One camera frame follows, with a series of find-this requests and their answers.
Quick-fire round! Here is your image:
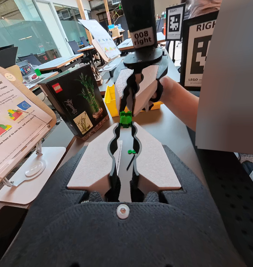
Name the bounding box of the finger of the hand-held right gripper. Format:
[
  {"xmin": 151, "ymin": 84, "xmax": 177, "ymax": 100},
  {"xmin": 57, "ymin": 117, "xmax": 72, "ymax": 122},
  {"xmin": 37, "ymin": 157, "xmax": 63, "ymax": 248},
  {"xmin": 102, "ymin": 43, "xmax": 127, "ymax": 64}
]
[
  {"xmin": 131, "ymin": 65, "xmax": 160, "ymax": 117},
  {"xmin": 115, "ymin": 68, "xmax": 138, "ymax": 114}
]

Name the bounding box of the person's right forearm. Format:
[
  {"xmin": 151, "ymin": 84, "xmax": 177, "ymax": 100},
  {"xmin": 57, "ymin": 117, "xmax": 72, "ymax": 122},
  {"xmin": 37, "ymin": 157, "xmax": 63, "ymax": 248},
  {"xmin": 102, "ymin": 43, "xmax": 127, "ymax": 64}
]
[{"xmin": 172, "ymin": 81, "xmax": 200, "ymax": 132}]

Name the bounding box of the wood-edged background desk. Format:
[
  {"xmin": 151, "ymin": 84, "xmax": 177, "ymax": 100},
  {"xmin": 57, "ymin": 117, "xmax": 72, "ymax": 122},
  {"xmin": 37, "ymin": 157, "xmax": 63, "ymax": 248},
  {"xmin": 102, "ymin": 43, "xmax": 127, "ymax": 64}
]
[{"xmin": 37, "ymin": 53, "xmax": 84, "ymax": 73}]

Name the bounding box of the background wooden book stand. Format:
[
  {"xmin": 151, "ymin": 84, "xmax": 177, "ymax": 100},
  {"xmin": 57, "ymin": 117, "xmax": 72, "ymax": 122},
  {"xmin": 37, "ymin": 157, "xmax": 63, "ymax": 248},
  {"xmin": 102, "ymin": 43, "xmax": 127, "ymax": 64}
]
[{"xmin": 91, "ymin": 39, "xmax": 121, "ymax": 72}]

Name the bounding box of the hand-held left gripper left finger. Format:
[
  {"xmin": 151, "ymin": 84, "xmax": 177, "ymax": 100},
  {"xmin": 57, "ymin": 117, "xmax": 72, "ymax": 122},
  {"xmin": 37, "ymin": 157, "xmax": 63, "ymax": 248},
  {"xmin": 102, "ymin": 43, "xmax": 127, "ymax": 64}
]
[{"xmin": 67, "ymin": 123, "xmax": 121, "ymax": 192}]

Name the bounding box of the yellow plastic bin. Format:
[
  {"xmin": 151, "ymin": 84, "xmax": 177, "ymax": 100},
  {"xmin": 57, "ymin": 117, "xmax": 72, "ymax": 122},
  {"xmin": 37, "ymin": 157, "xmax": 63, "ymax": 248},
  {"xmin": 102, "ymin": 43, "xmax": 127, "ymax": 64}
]
[{"xmin": 104, "ymin": 84, "xmax": 163, "ymax": 117}]

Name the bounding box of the dark office chair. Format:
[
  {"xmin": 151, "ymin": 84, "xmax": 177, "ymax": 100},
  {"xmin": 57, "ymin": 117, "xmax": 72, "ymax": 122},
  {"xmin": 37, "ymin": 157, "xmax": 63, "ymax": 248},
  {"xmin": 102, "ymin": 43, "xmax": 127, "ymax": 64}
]
[{"xmin": 0, "ymin": 44, "xmax": 18, "ymax": 69}]

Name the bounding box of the green toy brick piece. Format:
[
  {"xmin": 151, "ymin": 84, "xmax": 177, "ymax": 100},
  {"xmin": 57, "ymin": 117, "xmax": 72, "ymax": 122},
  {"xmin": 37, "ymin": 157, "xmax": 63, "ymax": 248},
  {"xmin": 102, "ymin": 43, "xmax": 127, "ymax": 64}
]
[{"xmin": 119, "ymin": 111, "xmax": 133, "ymax": 128}]

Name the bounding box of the small wooden model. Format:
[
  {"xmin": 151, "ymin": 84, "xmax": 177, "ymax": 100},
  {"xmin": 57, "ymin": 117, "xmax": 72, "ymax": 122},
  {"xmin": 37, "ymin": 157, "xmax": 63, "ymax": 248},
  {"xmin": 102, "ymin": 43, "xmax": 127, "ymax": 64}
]
[{"xmin": 92, "ymin": 62, "xmax": 103, "ymax": 86}]

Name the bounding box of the person's right hand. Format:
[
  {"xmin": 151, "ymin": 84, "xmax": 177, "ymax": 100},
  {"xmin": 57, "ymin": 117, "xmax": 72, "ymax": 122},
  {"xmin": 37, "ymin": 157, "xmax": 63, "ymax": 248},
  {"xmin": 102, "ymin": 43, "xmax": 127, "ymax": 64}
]
[{"xmin": 153, "ymin": 76, "xmax": 182, "ymax": 103}]

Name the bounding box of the thin black rod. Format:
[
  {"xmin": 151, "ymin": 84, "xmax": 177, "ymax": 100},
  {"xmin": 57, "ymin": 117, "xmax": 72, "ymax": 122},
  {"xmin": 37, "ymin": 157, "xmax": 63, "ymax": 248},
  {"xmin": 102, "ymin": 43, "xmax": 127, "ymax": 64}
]
[{"xmin": 126, "ymin": 155, "xmax": 136, "ymax": 170}]

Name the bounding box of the printed instruction sheet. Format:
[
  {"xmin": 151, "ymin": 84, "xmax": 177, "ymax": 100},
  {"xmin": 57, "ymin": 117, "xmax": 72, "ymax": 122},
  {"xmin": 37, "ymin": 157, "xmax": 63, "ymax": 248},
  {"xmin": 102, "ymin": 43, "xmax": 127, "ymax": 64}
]
[{"xmin": 0, "ymin": 65, "xmax": 53, "ymax": 182}]

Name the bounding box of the small black-white tag sign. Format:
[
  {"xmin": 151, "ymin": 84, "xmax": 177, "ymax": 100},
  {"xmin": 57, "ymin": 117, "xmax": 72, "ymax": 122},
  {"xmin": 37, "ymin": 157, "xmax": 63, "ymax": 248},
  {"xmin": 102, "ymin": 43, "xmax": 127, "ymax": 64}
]
[{"xmin": 165, "ymin": 3, "xmax": 186, "ymax": 41}]

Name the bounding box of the background instruction sheet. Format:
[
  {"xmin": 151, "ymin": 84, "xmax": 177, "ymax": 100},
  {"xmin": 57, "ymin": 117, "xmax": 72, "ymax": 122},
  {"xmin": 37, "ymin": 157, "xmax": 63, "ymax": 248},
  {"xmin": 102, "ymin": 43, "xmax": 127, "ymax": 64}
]
[{"xmin": 78, "ymin": 19, "xmax": 121, "ymax": 59}]

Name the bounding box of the black bamboo toy box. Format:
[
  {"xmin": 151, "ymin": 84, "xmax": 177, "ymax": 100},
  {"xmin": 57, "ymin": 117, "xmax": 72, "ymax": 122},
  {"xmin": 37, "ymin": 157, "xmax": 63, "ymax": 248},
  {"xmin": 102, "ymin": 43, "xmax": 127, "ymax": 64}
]
[{"xmin": 38, "ymin": 64, "xmax": 110, "ymax": 141}]

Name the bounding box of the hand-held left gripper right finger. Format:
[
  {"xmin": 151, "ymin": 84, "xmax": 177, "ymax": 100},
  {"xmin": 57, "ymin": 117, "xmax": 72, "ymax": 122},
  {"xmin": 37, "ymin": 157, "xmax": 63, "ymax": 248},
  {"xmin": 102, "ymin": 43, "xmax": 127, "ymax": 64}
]
[{"xmin": 130, "ymin": 122, "xmax": 182, "ymax": 191}]

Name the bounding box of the grey desk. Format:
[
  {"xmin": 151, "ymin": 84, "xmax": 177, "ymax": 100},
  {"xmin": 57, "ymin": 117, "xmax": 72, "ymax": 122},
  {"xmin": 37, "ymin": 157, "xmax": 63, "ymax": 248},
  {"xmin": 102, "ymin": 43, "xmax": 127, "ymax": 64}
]
[{"xmin": 41, "ymin": 49, "xmax": 206, "ymax": 203}]

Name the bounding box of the instruction sheet on stand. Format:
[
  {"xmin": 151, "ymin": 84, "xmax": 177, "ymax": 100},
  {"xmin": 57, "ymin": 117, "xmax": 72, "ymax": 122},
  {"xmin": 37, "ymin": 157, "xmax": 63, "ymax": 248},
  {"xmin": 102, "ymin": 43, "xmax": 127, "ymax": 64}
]
[{"xmin": 0, "ymin": 65, "xmax": 57, "ymax": 189}]

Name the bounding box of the white stand base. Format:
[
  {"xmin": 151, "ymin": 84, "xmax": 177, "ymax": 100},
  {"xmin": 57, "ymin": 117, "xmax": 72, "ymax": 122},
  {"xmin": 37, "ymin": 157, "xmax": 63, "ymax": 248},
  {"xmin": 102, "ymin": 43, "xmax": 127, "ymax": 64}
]
[{"xmin": 0, "ymin": 134, "xmax": 66, "ymax": 205}]

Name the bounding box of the large black-white tag sign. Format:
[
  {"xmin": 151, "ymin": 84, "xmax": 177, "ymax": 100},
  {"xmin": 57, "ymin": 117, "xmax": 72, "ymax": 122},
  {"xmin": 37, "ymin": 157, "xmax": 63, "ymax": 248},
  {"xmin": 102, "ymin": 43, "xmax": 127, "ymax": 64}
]
[{"xmin": 180, "ymin": 10, "xmax": 220, "ymax": 91}]

